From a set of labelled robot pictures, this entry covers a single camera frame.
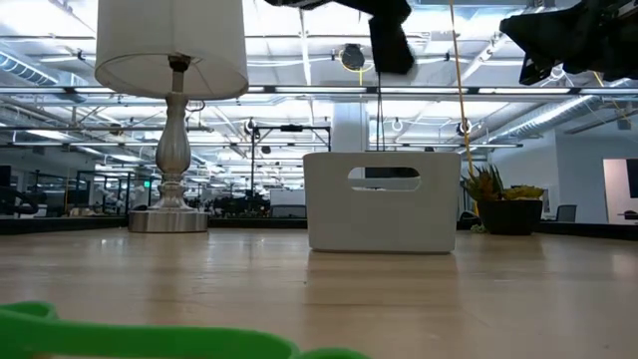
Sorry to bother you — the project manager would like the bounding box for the black ceiling cable reel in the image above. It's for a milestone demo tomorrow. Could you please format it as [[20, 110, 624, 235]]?
[[340, 43, 367, 72]]

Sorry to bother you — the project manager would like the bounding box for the thin black hanging cable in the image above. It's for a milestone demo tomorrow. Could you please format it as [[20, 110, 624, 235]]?
[[374, 72, 386, 154]]

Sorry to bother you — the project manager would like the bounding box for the succulent plant in black pot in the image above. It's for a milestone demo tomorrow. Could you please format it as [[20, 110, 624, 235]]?
[[459, 164, 545, 236]]

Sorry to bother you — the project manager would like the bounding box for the silver table lamp white shade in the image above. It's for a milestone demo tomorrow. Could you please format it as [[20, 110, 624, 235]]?
[[94, 0, 249, 234]]

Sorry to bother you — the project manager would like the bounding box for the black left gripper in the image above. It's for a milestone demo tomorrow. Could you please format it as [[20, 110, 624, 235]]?
[[263, 0, 417, 77]]

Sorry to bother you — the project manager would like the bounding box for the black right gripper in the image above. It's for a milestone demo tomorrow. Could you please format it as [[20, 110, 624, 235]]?
[[499, 0, 638, 87]]

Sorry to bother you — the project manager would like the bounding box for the black metal stand frame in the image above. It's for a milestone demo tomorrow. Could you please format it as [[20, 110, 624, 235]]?
[[250, 124, 333, 200]]

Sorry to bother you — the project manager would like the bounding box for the white plastic bin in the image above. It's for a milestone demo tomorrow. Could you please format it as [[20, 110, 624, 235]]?
[[302, 152, 463, 255]]

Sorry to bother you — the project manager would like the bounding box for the yellow hanging cable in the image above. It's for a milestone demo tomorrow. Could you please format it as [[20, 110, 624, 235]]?
[[447, 0, 476, 174]]

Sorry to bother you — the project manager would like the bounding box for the black wall monitor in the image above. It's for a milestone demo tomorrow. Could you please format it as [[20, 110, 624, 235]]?
[[626, 159, 638, 199]]

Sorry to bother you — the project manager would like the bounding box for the black table edge rail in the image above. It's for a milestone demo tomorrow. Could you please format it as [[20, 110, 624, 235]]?
[[0, 216, 638, 241]]

